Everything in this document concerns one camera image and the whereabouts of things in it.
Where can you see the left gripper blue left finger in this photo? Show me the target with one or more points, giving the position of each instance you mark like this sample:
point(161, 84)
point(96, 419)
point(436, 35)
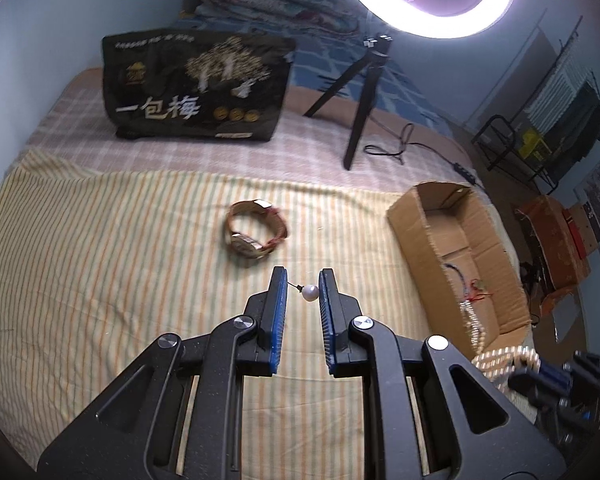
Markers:
point(262, 350)

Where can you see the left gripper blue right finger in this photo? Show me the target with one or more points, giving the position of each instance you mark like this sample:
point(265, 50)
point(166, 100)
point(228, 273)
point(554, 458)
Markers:
point(344, 358)

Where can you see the white pearl earring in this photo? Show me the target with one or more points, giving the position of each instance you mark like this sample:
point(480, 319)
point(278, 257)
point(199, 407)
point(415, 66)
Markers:
point(309, 292)

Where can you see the red strap wrist watch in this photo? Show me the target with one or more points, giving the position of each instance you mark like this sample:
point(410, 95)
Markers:
point(254, 228)

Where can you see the green jade red cord pendant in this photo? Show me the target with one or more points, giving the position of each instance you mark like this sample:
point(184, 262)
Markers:
point(474, 290)

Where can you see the orange cardboard box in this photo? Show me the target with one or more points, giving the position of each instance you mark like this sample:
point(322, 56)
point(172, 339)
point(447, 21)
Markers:
point(560, 240)

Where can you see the cardboard box tray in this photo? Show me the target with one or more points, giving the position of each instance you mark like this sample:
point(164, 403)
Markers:
point(442, 222)

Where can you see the yellow striped cloth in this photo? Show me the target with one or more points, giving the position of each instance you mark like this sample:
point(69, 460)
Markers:
point(96, 265)

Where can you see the pink checked bedsheet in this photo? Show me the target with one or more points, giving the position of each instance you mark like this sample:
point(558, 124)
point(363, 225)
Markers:
point(302, 149)

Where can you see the black metal rack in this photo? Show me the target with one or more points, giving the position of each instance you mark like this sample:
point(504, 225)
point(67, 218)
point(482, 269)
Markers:
point(518, 151)

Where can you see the black snack bag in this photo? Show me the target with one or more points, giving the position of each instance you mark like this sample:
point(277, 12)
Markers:
point(176, 83)

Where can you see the black tripod stand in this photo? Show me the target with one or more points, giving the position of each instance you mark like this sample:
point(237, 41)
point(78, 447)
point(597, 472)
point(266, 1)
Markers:
point(373, 62)

